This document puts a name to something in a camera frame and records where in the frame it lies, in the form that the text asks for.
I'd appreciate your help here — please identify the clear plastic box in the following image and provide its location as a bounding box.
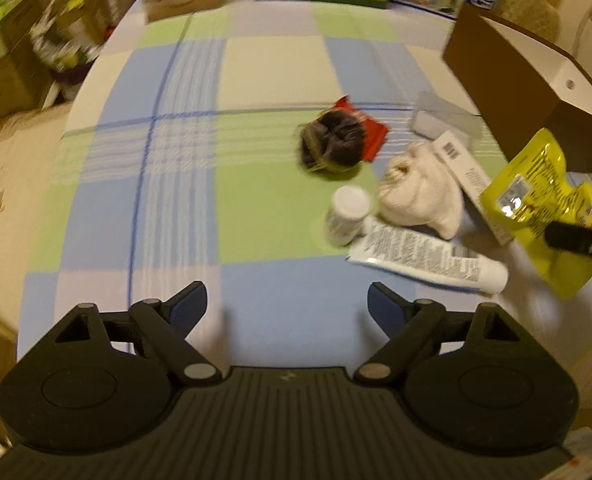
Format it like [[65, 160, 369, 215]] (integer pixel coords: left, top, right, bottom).
[[408, 91, 482, 148]]

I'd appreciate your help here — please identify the beige quilted chair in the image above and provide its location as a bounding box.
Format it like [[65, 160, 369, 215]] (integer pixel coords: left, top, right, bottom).
[[496, 0, 562, 43]]

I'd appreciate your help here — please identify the white printed tube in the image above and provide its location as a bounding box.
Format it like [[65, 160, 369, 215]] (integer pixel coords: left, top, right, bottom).
[[346, 215, 509, 295]]

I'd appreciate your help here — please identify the flower bouquet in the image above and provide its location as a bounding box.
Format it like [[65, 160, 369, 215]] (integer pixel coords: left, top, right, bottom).
[[30, 0, 104, 106]]

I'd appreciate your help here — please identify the cream sock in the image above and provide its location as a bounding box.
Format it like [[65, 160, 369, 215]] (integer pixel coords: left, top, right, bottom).
[[378, 141, 464, 240]]

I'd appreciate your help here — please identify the white pill bottle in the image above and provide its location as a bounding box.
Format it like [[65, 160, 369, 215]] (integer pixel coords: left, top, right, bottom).
[[324, 185, 373, 247]]

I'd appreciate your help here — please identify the yellow printed packet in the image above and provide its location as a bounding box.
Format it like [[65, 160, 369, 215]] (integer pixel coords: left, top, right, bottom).
[[478, 127, 592, 302]]

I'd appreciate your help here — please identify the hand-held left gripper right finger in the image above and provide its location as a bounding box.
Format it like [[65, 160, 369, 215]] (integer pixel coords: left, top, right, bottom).
[[353, 281, 527, 387]]

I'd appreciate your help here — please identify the red packet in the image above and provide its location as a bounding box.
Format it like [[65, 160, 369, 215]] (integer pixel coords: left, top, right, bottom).
[[321, 95, 391, 163]]

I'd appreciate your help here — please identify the checked tablecloth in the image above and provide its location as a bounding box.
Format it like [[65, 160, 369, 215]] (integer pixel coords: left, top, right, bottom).
[[16, 0, 592, 396]]

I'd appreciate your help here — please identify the brown cardboard box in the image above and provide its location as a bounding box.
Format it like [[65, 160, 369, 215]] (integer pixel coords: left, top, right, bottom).
[[442, 2, 592, 176]]

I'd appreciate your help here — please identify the white toothpaste box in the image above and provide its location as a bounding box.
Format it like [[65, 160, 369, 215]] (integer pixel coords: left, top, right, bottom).
[[432, 130, 519, 247]]

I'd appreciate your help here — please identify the brown storage carton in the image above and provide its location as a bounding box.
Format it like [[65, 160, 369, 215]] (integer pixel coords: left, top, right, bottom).
[[0, 0, 54, 128]]

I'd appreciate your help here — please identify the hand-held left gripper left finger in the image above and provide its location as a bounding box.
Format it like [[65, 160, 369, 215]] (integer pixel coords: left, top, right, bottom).
[[56, 281, 221, 387]]

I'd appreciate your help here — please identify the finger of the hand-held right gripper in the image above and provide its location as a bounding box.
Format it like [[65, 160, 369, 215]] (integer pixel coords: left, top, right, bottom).
[[545, 220, 592, 272]]

